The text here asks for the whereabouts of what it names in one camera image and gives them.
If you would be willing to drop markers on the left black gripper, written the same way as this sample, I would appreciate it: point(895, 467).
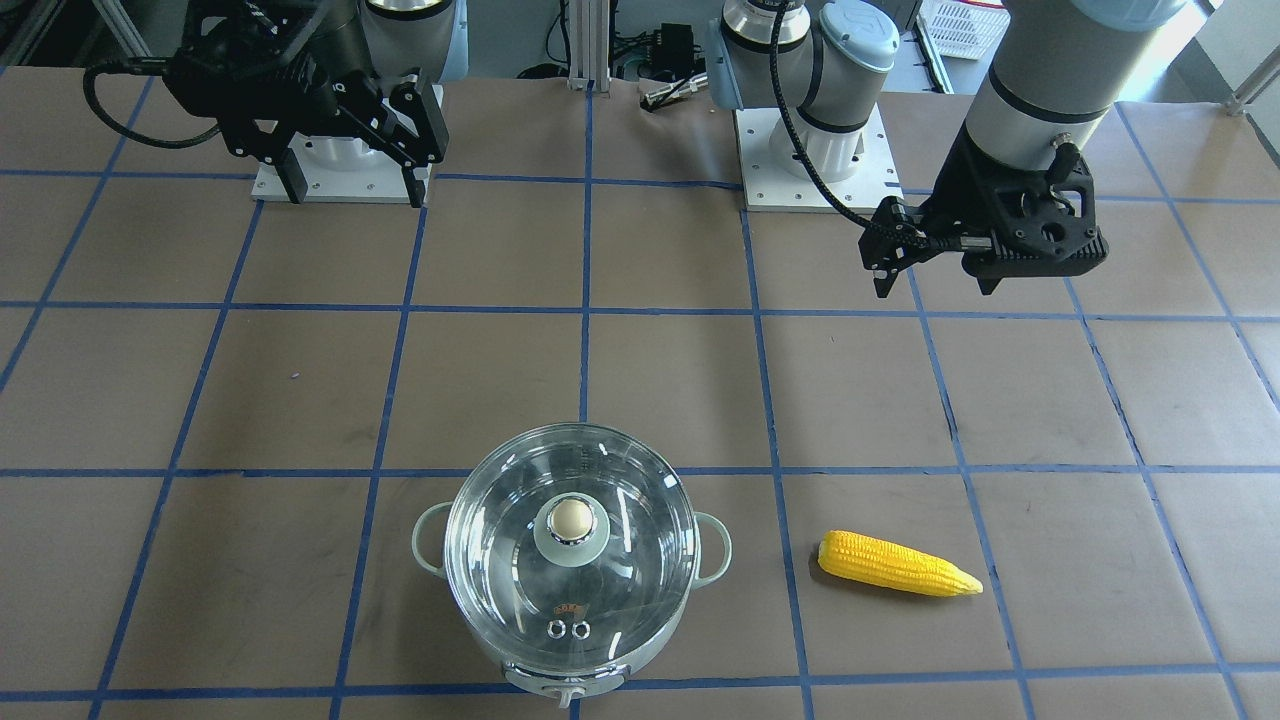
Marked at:
point(966, 187)

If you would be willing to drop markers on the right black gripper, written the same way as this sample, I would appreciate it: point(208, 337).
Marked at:
point(322, 47)

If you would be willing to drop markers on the yellow corn cob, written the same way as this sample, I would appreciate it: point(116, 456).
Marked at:
point(853, 556)

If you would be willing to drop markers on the glass pot lid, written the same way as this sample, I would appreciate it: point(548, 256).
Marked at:
point(572, 457)

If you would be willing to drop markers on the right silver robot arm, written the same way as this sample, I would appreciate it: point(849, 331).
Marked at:
point(413, 38)

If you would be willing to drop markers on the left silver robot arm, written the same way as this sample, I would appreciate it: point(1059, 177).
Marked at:
point(1055, 75)

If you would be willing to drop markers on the white plastic basket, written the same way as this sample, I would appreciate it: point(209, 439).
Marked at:
point(964, 29)

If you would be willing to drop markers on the black power adapter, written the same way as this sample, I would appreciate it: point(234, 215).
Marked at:
point(673, 50)

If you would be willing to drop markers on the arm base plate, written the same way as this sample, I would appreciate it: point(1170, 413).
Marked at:
point(338, 166)
point(858, 168)

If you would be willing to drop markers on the aluminium frame post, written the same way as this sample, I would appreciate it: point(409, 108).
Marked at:
point(589, 45)

